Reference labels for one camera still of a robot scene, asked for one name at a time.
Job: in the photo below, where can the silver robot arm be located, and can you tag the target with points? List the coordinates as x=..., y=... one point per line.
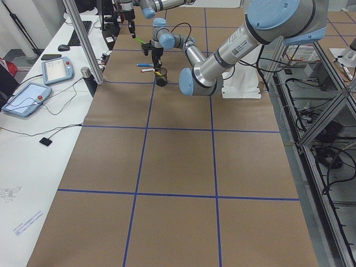
x=149, y=9
x=298, y=22

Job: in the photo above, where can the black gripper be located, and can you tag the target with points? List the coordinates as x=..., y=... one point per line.
x=129, y=15
x=157, y=50

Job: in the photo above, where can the teach pendant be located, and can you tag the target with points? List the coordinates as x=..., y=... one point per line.
x=27, y=100
x=57, y=70

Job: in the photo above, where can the green highlighter pen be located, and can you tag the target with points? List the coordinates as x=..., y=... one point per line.
x=140, y=41

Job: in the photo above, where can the black mesh pen cup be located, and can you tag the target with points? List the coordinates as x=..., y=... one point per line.
x=161, y=81

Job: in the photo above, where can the black computer mouse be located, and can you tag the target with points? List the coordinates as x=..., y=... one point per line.
x=63, y=47

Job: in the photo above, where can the dark steel water bottle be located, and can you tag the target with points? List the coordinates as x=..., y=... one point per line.
x=89, y=80

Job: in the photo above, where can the near teach pendant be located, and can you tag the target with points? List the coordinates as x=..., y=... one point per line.
x=27, y=100

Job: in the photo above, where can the white pedestal column base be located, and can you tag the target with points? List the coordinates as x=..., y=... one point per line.
x=241, y=83

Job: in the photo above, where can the blue marker pen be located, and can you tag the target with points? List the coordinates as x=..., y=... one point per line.
x=144, y=65

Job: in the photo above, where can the black smartphone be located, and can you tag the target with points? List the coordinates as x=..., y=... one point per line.
x=47, y=57

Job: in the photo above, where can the red marker pen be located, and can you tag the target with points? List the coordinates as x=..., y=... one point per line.
x=148, y=70

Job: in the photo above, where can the aluminium frame post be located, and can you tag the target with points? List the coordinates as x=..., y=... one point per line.
x=75, y=17

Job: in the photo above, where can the small black square pad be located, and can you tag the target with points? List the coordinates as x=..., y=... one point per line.
x=45, y=141

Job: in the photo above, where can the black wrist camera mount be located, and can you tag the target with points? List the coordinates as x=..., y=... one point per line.
x=146, y=48

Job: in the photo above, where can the far teach pendant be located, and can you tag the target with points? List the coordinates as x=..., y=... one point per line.
x=57, y=70

